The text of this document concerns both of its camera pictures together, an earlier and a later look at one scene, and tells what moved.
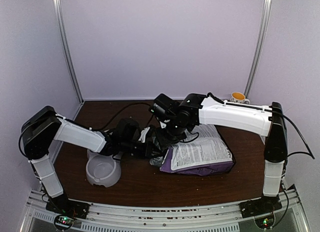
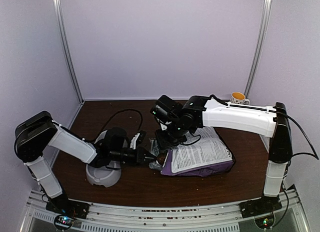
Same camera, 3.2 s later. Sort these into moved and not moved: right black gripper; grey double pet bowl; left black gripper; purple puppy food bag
Moved: left black gripper
Not moved: right black gripper; purple puppy food bag; grey double pet bowl
